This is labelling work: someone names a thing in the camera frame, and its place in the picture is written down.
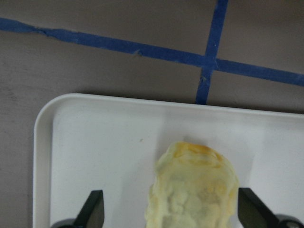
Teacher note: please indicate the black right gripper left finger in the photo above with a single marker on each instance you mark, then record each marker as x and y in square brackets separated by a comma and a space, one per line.
[91, 215]

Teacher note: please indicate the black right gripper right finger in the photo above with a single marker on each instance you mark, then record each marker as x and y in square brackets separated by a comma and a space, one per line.
[253, 213]

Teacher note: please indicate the yellow bread loaf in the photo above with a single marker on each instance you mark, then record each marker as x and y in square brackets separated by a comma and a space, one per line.
[194, 187]

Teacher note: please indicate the white rectangular tray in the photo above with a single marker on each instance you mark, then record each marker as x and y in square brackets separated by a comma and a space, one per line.
[89, 142]

